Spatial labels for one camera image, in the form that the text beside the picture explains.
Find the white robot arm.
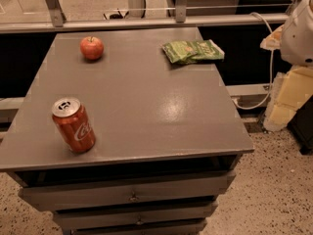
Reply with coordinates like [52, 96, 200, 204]
[260, 0, 313, 67]

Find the green jalapeno chip bag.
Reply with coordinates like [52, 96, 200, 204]
[162, 40, 225, 65]

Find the grey drawer cabinet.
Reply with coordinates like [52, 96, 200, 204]
[0, 26, 255, 235]

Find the red cola can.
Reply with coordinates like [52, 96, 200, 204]
[52, 97, 96, 154]

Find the red apple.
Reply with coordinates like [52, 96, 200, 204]
[80, 36, 104, 61]

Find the middle grey drawer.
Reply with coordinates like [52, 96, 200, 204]
[54, 201, 218, 229]

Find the grey drawer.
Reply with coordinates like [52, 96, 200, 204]
[54, 201, 218, 229]
[73, 218, 206, 235]
[19, 170, 236, 212]

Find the bottom grey drawer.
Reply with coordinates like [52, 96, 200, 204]
[73, 218, 206, 235]

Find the yellow foam block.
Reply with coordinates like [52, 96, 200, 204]
[263, 66, 313, 131]

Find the top grey drawer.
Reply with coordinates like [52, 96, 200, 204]
[19, 170, 236, 212]

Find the white cable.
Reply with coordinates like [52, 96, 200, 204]
[232, 11, 275, 111]

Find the grey metal railing frame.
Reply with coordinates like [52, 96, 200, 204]
[0, 0, 301, 33]

